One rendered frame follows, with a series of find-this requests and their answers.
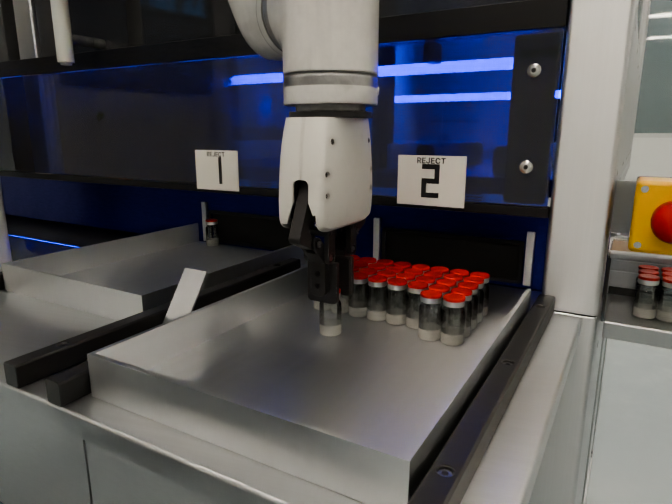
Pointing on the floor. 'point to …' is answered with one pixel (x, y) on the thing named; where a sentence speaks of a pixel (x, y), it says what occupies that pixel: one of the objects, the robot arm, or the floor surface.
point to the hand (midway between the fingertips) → (331, 277)
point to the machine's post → (583, 214)
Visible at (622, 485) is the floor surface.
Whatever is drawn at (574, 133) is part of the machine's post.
